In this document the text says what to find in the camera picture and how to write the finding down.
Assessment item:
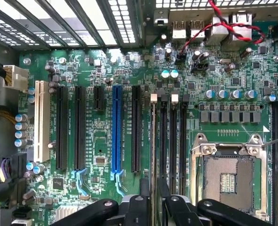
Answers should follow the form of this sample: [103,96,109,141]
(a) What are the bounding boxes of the white-latch RAM slot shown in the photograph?
[150,93,159,179]
[170,93,180,196]

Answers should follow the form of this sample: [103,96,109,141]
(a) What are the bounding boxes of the black-latch RAM slot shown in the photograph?
[180,94,189,197]
[271,103,278,226]
[160,94,170,196]

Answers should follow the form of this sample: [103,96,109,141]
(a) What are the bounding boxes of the thin metal locking lever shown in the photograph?
[261,134,278,149]
[190,143,200,205]

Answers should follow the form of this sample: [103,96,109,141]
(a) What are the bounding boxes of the CPU socket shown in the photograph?
[190,133,270,223]

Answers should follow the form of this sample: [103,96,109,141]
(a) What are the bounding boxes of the silver chipset heatsink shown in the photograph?
[56,205,80,223]

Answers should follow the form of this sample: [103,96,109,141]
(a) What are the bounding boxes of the long black expansion slot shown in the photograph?
[131,85,142,174]
[56,86,68,170]
[74,86,87,170]

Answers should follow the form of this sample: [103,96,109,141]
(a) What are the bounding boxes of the blue expansion slot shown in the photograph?
[111,84,125,174]

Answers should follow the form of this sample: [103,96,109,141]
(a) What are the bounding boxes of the green Dell motherboard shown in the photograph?
[18,35,278,226]

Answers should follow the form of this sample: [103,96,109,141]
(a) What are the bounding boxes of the short black expansion slot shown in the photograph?
[93,86,105,112]

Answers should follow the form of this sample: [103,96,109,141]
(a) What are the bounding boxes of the white expansion slot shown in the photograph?
[34,80,52,163]

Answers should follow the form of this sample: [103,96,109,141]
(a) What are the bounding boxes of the white power connector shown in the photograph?
[2,65,29,93]

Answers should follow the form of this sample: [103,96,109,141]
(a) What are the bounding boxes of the silver USB port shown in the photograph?
[189,20,206,40]
[171,20,187,40]

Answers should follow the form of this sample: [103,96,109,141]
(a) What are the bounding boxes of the silver ethernet port stack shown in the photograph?
[209,11,254,47]

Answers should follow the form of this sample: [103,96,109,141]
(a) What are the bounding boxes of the grey metal PC case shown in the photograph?
[0,0,278,226]

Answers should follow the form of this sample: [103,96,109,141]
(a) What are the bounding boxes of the black connector purple wires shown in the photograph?
[0,152,28,187]

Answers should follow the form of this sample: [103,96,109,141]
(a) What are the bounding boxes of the yellow braided wire bundle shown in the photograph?
[0,105,17,124]

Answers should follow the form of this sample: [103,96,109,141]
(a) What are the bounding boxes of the red black twisted wire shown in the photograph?
[178,0,267,60]

